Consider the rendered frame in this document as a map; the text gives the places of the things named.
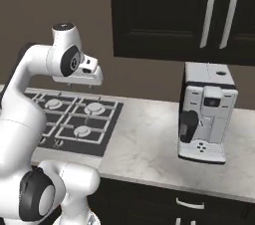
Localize wide black wall cupboard door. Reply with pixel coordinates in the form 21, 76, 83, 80
109, 0, 224, 65

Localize white coffee machine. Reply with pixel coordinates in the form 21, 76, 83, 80
176, 62, 240, 165

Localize white drawer handle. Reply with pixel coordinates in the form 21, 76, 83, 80
174, 197, 206, 211

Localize black drawer front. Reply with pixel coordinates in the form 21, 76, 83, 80
99, 179, 250, 221

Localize black gas hob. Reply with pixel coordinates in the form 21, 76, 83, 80
23, 91, 125, 158

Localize long white cupboard door handle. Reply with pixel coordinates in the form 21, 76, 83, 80
199, 0, 219, 50
218, 0, 244, 51

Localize narrow black wall cupboard door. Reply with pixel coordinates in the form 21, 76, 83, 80
218, 0, 255, 68

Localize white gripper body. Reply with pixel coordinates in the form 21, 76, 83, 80
52, 64, 105, 87

